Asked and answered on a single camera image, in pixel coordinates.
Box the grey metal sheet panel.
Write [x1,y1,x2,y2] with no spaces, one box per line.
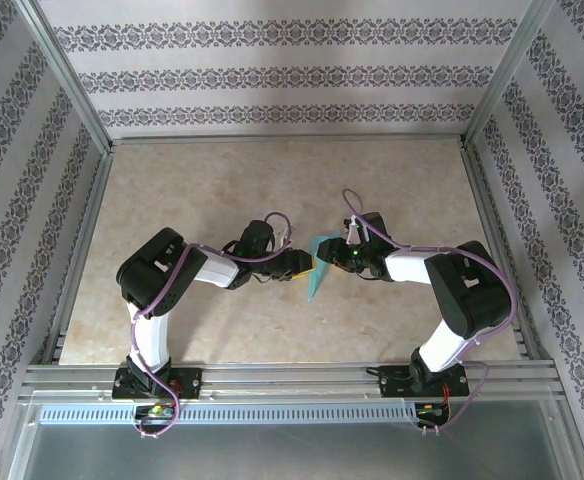
[1,399,584,480]

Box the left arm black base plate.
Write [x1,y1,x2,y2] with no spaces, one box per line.
[111,367,203,401]

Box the thin aluminium cross rail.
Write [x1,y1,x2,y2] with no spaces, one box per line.
[109,132,468,147]

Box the slotted grey cable duct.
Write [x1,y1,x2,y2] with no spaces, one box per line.
[39,403,448,425]

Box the aluminium side rail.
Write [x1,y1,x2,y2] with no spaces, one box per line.
[41,149,114,366]
[459,139,553,362]

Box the small circuit board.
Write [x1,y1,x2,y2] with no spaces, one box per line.
[415,402,449,419]
[136,405,177,420]

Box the long aluminium mounting rail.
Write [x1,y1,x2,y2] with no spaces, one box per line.
[19,363,566,402]

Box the aluminium frame post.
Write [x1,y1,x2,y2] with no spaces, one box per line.
[463,0,557,151]
[14,0,114,152]

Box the light blue paper sheet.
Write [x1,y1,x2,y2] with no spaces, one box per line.
[305,233,343,304]

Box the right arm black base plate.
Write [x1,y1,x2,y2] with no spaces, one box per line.
[379,365,471,399]

